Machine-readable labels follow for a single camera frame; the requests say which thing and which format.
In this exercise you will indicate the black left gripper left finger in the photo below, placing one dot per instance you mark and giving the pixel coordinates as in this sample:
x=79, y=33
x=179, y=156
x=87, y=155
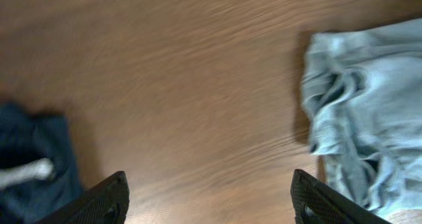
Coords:
x=105, y=203

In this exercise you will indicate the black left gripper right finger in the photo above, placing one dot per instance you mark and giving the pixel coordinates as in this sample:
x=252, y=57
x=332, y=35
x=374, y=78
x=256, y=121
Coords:
x=316, y=203

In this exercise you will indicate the light blue t-shirt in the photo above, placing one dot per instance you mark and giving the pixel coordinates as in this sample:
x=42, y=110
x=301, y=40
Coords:
x=361, y=91

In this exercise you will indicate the dark navy folded garment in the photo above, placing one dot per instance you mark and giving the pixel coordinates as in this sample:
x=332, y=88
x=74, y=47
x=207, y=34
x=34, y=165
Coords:
x=26, y=138

